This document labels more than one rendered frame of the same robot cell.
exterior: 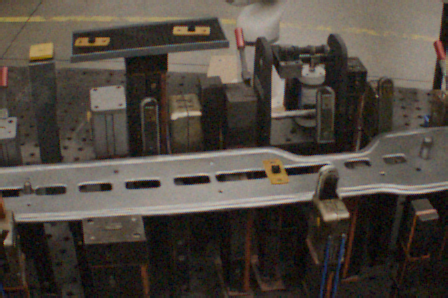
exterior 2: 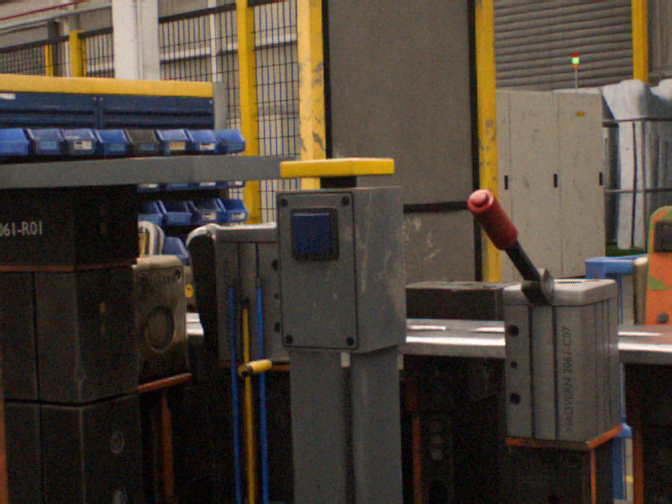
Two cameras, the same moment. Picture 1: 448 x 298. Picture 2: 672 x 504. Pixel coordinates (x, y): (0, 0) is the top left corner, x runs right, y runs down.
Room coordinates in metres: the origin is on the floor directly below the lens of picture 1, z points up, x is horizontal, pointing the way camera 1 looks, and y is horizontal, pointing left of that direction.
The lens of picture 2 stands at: (2.16, 1.19, 1.14)
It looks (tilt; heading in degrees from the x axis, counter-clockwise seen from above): 3 degrees down; 225
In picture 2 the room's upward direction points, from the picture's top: 2 degrees counter-clockwise
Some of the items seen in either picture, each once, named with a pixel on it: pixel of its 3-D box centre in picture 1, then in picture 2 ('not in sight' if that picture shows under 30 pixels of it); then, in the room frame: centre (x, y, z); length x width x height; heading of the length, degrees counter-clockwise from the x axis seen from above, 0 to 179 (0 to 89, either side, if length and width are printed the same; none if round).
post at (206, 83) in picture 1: (209, 157); not in sight; (1.51, 0.13, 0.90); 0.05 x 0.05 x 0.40; 15
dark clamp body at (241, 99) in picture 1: (238, 163); not in sight; (1.51, 0.07, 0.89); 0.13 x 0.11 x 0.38; 15
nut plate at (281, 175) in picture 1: (275, 169); not in sight; (1.33, -0.02, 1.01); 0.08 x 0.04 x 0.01; 16
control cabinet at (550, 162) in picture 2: not in sight; (515, 169); (-8.36, -6.88, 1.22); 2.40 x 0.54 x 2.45; 0
